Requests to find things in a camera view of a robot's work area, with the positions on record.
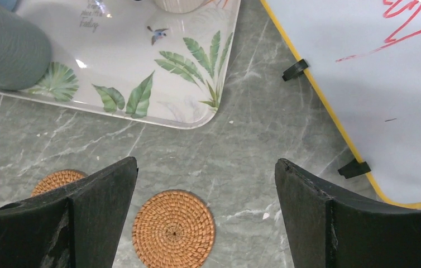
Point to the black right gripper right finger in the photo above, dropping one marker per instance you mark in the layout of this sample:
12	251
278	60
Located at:
330	226

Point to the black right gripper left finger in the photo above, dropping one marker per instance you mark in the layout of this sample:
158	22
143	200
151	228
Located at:
76	225

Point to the black whiteboard stand clip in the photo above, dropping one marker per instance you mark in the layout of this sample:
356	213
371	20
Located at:
353	169
295	70

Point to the yellow-framed whiteboard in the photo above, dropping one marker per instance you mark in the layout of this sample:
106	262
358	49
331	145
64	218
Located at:
364	62

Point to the leaf-patterned white tray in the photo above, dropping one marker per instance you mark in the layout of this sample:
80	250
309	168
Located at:
133	60

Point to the grey-green mug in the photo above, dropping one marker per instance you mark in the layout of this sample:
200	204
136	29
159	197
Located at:
25	52

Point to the light blue mug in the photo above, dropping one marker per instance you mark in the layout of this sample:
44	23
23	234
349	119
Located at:
8	4

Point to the white mug black rim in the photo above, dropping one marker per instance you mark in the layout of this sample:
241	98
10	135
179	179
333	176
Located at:
179	6

